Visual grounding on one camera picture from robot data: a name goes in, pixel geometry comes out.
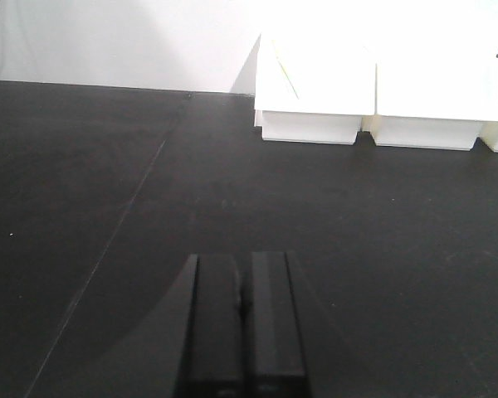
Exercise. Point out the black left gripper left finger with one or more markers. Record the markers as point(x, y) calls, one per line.
point(207, 321)

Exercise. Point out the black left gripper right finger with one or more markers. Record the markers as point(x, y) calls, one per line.
point(276, 364)

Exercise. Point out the left white storage bin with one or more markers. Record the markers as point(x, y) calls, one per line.
point(336, 83)

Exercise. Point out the middle white storage bin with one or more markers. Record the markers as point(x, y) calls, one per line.
point(423, 104)

